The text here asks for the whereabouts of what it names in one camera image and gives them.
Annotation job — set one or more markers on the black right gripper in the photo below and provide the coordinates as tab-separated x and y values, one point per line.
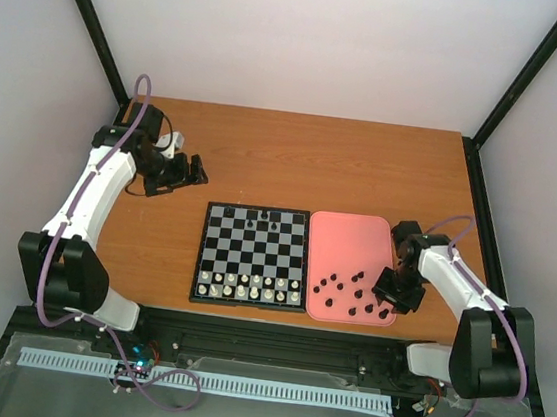
402	306

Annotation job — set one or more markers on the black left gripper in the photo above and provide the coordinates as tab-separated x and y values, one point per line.
181	178

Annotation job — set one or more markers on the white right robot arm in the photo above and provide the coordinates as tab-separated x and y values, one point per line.
493	350

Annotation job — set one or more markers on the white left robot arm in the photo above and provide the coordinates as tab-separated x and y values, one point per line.
60	264

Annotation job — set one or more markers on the white back rank pieces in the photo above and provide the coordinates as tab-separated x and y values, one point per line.
253	295

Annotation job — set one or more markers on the black rook on tray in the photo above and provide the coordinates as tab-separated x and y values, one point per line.
358	276

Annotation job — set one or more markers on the pink plastic tray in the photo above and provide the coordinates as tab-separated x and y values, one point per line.
346	244

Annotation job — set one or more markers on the black white chessboard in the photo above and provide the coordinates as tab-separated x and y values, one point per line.
228	246

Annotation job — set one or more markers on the white pawn row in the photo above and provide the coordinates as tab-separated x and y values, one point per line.
206	277

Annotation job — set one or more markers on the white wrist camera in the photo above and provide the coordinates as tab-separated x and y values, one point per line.
170	144

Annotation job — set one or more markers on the black aluminium base frame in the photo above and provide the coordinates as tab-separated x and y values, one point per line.
188	343

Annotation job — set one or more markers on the black left frame post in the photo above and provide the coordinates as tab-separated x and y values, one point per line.
97	36

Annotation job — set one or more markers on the black frame post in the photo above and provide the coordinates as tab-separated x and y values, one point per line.
97	36
539	58

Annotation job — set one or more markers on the light blue cable duct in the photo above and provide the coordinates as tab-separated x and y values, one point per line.
211	383

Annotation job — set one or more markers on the black right frame post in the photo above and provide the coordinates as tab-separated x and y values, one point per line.
539	58

